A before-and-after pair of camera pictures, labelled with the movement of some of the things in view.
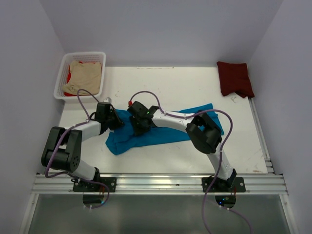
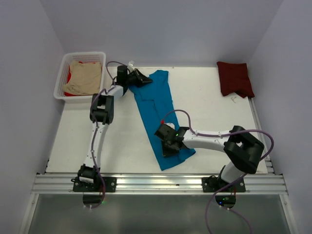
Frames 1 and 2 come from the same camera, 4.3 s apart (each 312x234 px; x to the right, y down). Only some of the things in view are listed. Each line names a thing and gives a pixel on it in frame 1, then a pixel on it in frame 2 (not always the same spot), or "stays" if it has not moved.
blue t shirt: [124, 138] -> [155, 100]
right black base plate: [238, 185] stays
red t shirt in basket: [68, 77] stays
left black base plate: [110, 182] stays
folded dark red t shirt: [235, 77] stays
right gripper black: [138, 130] -> [166, 153]
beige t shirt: [86, 76] stays
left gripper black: [118, 122] -> [141, 79]
